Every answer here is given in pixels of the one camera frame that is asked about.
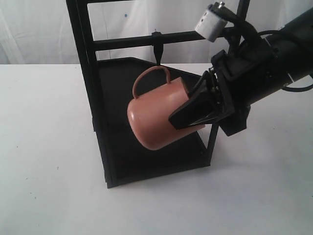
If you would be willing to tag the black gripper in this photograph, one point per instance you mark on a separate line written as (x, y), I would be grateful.
(241, 80)

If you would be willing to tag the terracotta pink mug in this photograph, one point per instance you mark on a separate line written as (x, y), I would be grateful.
(148, 113)

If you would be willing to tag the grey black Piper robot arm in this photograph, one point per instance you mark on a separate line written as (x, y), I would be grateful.
(293, 49)

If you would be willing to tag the black metal shelf rack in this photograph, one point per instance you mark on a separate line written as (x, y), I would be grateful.
(109, 88)

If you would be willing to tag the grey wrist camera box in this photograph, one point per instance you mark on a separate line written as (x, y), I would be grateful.
(210, 24)

